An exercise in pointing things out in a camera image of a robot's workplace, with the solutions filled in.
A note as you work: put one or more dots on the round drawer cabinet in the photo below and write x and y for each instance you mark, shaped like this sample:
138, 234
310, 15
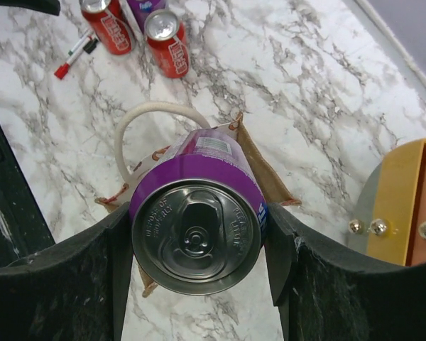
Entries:
389, 220

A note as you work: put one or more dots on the brown canvas tote bag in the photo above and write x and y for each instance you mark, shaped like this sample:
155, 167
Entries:
269, 182

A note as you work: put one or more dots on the red cola can front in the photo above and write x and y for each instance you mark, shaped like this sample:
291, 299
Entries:
108, 21

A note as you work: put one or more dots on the red cola can rear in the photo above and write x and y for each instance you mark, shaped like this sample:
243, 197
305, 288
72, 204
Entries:
166, 38

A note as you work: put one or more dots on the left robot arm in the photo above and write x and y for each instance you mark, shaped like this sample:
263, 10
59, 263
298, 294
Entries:
51, 7

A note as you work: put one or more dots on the green capped marker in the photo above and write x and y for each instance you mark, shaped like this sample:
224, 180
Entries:
85, 38

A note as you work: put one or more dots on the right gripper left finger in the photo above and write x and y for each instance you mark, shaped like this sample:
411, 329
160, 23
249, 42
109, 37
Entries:
74, 290

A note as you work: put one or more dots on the purple Fanta can front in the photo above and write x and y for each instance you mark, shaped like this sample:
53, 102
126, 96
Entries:
198, 215

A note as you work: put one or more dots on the black capped marker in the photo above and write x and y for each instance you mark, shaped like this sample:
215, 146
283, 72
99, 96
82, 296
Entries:
90, 46

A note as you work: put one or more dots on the red capped marker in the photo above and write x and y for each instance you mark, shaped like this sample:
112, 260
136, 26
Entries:
61, 72

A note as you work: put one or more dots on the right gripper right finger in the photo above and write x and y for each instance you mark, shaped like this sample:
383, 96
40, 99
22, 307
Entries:
327, 291

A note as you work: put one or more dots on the purple can by cola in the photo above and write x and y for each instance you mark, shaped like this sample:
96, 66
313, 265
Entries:
141, 9

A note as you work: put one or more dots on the red cola can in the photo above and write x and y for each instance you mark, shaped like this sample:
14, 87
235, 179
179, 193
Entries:
166, 38
108, 21

